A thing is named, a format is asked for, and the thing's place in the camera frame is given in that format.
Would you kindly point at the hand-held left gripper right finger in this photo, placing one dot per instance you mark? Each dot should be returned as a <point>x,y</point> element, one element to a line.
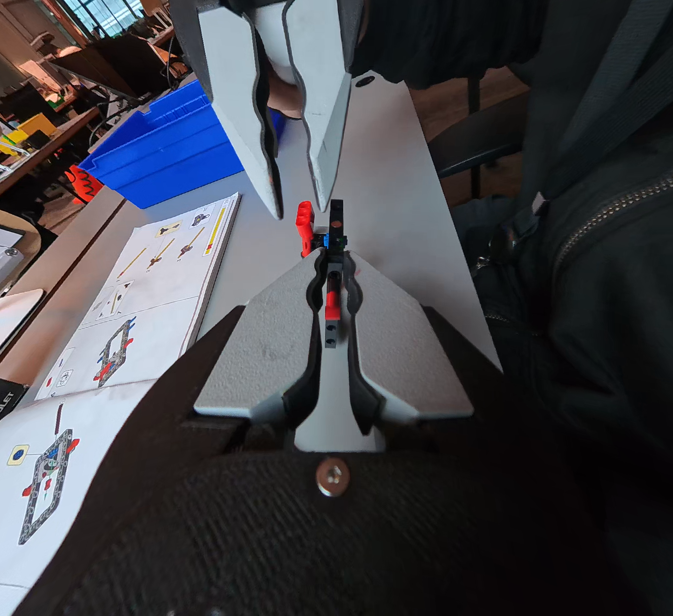
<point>410,358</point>

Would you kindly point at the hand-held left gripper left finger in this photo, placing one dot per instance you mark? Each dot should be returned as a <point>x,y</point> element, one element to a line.
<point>263,353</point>

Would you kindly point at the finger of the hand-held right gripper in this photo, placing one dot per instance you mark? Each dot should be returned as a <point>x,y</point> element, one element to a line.
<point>231,79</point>
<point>320,74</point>

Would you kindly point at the black lego frame assembly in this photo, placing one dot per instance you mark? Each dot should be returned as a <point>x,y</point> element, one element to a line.
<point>332,332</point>

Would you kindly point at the person's right forearm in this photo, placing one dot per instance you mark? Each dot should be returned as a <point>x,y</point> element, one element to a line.
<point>447,11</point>

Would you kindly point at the lego instruction booklet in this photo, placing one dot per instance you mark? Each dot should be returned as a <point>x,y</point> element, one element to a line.
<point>147,284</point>

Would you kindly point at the black lego car box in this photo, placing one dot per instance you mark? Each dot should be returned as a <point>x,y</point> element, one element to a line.
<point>10,398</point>

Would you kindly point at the person's right hand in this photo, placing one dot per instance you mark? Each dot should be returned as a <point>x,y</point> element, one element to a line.
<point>284,98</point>

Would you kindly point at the blue plastic bin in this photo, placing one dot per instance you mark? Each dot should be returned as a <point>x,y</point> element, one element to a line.
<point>157,153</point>

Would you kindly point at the black office chair armrest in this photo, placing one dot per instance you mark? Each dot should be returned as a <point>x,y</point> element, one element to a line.
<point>473,137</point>

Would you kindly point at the orange black patterned object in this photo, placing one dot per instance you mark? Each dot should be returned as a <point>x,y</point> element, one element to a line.
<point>84,185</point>

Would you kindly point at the yellow storage box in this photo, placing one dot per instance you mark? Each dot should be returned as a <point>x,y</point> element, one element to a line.
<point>37,124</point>

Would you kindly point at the person's black jacket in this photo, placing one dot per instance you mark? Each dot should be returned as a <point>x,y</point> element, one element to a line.
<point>604,258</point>

